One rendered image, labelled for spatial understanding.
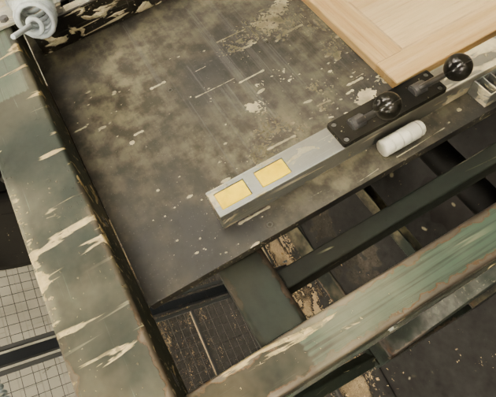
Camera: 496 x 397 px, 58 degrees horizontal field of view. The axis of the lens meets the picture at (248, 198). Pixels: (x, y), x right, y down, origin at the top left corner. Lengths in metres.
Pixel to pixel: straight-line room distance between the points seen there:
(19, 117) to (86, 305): 0.35
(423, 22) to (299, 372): 0.67
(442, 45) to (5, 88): 0.76
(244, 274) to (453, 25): 0.60
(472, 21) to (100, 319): 0.81
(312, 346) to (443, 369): 2.09
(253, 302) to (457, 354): 1.96
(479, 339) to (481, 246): 1.83
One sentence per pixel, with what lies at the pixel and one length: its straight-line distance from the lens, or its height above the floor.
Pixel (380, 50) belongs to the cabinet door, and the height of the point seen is 1.34.
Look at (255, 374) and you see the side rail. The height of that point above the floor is 1.76.
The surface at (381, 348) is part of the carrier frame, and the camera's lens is 1.74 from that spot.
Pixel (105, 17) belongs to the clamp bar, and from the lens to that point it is 1.03.
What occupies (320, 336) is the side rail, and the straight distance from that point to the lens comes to 0.58.
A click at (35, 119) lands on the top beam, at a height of 1.87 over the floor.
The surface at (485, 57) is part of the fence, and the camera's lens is 0.88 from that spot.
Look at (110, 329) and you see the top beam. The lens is 0.57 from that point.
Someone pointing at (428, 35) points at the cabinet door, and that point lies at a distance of 0.93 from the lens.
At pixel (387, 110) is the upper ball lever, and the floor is 1.55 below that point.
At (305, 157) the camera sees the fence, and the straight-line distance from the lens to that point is 0.70.
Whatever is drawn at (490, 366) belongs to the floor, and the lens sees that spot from 2.51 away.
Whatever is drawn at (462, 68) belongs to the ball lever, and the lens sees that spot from 0.68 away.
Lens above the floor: 2.06
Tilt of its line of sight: 38 degrees down
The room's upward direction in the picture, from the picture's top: 100 degrees counter-clockwise
